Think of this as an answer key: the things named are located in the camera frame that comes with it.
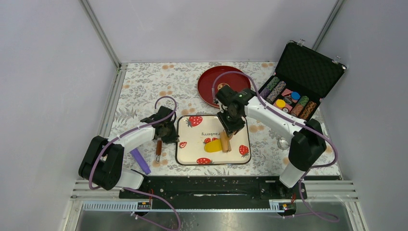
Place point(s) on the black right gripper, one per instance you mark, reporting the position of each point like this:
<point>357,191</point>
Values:
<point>230,129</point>

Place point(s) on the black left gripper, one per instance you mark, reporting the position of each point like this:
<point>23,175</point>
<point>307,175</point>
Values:
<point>173,137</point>

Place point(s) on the wooden dough roller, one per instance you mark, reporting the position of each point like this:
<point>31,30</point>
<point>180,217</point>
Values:
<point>225,139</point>

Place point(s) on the strawberry print rectangular tray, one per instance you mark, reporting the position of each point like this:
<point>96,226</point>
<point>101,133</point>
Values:
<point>196,130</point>

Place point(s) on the yellow dough piece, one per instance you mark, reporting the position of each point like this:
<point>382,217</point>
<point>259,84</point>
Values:
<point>213,146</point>

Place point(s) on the clear tape roll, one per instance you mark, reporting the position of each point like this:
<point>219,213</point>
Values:
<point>282,143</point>

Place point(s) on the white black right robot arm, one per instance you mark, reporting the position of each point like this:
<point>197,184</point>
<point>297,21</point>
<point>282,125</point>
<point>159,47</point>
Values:
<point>305,139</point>

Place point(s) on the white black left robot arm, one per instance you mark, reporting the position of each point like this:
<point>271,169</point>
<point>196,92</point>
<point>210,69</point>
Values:
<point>102,163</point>

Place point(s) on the floral tablecloth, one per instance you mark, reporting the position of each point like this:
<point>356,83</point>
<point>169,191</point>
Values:
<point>175,86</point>

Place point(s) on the purple cylindrical tool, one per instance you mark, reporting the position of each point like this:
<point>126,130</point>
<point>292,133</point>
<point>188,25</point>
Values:
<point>140,161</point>

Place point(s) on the round red lacquer tray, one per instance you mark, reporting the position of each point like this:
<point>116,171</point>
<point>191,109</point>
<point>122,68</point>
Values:
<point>235,81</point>

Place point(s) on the yellow poker chip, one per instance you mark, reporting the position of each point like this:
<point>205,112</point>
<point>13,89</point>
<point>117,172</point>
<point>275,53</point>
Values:
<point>280,103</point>

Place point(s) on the blue poker chip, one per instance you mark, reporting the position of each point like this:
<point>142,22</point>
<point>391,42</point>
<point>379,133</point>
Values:
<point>295,96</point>

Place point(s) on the black poker chip case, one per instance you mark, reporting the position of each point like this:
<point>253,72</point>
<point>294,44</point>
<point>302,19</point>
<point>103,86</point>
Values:
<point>306,72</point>

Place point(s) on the metal scraper wooden handle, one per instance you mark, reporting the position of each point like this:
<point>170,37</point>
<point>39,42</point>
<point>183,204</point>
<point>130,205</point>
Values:
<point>158,151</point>

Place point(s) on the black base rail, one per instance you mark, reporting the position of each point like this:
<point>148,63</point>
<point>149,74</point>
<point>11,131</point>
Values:
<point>227,192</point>

